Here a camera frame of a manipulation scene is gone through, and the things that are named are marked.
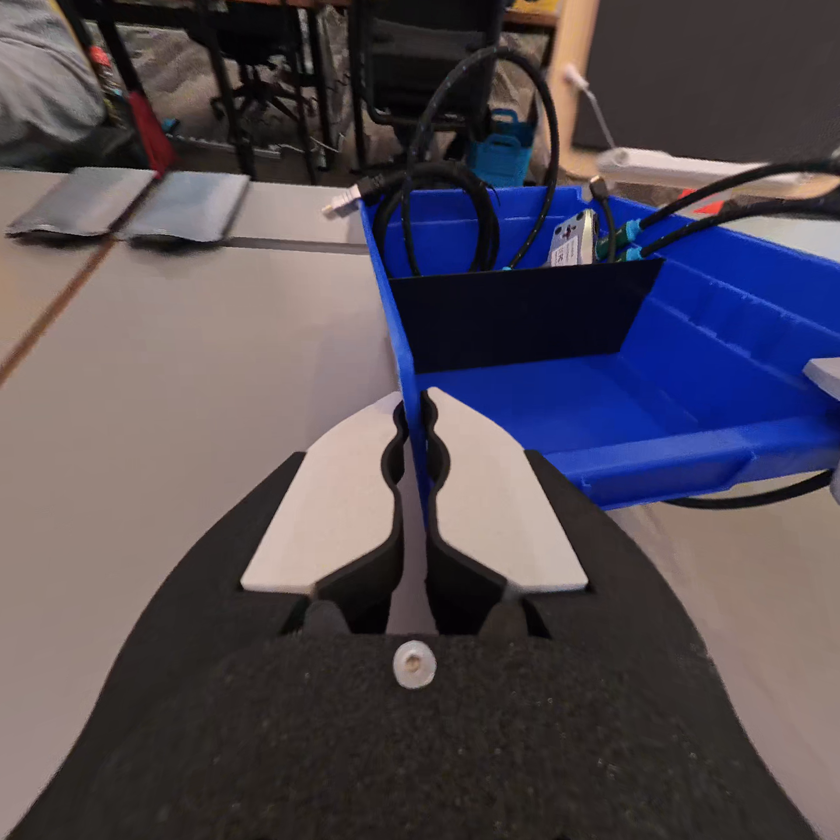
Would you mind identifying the black office chair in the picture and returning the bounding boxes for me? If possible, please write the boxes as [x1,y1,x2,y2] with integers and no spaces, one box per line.
[348,0,508,173]
[209,0,317,179]

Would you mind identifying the blue plastic bin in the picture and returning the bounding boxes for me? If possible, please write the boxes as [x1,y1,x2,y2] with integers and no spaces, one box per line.
[357,185,840,513]

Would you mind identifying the grey pouches on table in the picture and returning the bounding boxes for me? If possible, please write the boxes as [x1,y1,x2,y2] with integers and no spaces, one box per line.
[7,167,158,240]

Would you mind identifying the black cable white plug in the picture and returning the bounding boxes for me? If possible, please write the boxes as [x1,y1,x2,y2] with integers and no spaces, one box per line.
[322,161,501,277]

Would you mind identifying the black and silver switch box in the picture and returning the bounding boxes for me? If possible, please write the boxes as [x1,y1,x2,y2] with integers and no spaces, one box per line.
[548,210,599,266]

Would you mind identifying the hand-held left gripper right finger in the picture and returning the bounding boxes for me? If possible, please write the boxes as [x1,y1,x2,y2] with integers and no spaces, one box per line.
[420,387,589,595]

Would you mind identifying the white clip bar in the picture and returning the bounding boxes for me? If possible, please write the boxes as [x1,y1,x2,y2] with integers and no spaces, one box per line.
[596,147,840,193]

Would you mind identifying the blue plastic container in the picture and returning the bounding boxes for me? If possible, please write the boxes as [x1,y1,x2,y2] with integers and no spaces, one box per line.
[466,108,536,188]

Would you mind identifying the black board wooden rim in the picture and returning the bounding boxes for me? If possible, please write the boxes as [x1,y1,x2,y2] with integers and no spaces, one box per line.
[548,0,840,179]

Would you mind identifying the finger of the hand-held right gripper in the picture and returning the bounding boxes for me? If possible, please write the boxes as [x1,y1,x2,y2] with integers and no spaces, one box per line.
[804,357,840,401]

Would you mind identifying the grey cloth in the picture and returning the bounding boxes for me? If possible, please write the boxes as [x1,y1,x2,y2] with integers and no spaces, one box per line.
[0,0,107,165]

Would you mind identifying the black bin divider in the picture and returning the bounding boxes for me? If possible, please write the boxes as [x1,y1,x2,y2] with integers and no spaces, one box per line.
[388,258,665,375]

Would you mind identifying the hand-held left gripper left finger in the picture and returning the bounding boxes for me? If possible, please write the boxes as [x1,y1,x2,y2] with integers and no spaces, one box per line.
[241,392,406,595]

